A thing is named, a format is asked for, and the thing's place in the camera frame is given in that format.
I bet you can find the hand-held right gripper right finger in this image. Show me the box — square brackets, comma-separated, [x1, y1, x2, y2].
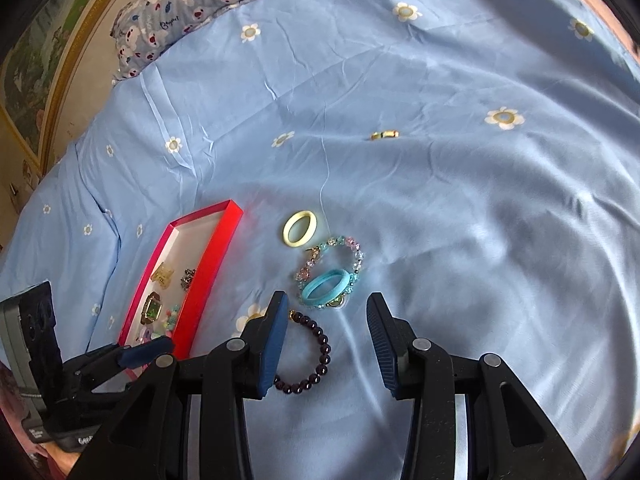
[366, 291, 586, 480]

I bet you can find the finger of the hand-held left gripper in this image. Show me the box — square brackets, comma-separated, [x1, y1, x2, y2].
[75, 366, 146, 397]
[75, 336, 176, 368]

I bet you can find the pastel crystal bead bracelet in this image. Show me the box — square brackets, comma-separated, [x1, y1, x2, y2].
[296, 235, 366, 311]

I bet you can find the light blue silicone band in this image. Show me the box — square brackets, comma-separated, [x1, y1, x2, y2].
[301, 269, 351, 307]

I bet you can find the pale yellow hair ring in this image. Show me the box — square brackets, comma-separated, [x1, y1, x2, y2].
[282, 210, 318, 248]

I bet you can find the red cardboard box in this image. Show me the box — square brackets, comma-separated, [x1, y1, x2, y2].
[118, 200, 244, 382]

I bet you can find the dark bead bracelet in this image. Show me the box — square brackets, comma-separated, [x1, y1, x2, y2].
[272, 311, 332, 397]

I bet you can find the gold framed wall painting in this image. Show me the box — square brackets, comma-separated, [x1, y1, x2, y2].
[0, 0, 146, 171]

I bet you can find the square face wristwatch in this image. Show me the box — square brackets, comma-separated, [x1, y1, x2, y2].
[135, 290, 168, 328]

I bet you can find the blue floral bed sheet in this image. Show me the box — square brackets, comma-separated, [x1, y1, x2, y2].
[0, 0, 640, 480]

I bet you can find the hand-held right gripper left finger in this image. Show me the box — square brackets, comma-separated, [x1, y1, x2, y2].
[67, 290, 290, 480]

